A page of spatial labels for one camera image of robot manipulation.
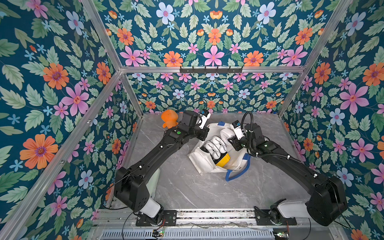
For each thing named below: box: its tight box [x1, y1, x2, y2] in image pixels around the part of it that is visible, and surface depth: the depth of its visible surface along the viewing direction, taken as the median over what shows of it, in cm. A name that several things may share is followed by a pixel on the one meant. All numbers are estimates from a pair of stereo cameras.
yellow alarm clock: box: [216, 153, 231, 168], surface depth 87 cm
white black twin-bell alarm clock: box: [205, 136, 228, 160], surface depth 87 cm
